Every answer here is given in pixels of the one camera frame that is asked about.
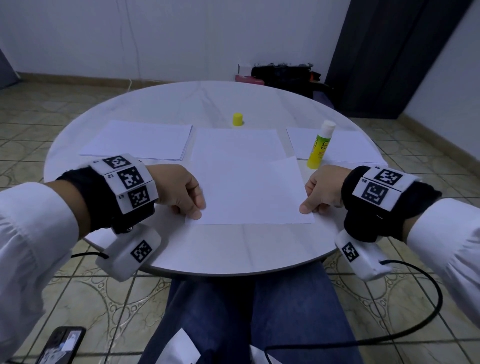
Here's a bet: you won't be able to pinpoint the person's left hand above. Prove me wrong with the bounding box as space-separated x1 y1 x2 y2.
146 163 207 221

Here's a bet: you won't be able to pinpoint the person's right hand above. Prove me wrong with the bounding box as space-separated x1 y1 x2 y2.
299 165 354 217

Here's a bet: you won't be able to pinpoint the yellow glue stick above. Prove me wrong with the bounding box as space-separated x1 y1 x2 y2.
306 120 337 171

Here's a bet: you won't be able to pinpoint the white paper stack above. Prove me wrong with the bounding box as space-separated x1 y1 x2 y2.
286 126 384 170
78 120 193 162

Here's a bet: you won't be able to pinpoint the single white paper sheet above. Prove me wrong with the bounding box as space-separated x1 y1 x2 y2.
186 155 315 225
191 127 288 162

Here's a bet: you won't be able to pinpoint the person's left forearm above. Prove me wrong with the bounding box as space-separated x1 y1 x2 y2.
0 182 91 354

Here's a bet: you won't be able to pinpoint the person's right forearm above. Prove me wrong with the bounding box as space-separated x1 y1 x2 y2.
405 197 480 327

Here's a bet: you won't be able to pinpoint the person's legs in blue jeans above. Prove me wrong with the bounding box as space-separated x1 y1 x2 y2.
138 261 365 364

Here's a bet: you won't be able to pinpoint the black right wristband with markers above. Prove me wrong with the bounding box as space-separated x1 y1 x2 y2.
341 165 443 243

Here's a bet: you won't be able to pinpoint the black wristband with markers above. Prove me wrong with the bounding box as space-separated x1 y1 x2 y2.
56 153 160 235
341 165 443 243

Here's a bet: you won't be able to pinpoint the black left wristband with markers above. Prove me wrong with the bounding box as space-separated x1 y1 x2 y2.
56 153 160 235

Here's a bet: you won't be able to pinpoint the blue suitcase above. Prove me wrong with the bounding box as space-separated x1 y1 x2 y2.
311 82 335 106

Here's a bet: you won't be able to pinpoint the black bag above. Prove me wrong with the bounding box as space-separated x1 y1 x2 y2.
251 63 324 95

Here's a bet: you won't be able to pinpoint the pink box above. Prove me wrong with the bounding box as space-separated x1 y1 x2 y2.
235 73 265 85

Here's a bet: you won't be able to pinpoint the black wardrobe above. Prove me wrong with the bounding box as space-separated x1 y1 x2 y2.
324 0 475 121

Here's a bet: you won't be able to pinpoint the white tissue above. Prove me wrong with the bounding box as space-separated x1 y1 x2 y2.
156 327 202 364
249 345 282 364

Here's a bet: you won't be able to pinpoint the black phone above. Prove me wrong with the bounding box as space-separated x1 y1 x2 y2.
35 325 87 364

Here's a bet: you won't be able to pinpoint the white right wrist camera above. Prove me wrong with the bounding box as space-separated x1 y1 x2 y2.
334 228 393 282

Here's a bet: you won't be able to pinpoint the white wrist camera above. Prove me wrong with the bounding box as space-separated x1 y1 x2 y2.
334 228 393 282
96 223 162 282

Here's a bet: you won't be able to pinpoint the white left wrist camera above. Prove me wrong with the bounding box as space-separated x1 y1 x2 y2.
96 223 162 282

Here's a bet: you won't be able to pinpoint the black left camera cable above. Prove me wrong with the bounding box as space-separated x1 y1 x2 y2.
71 249 110 261

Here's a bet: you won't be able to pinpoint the black camera cable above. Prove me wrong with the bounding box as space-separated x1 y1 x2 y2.
262 258 445 364
71 249 110 261

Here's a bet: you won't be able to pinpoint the black right camera cable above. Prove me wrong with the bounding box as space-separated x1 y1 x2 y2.
262 258 445 364

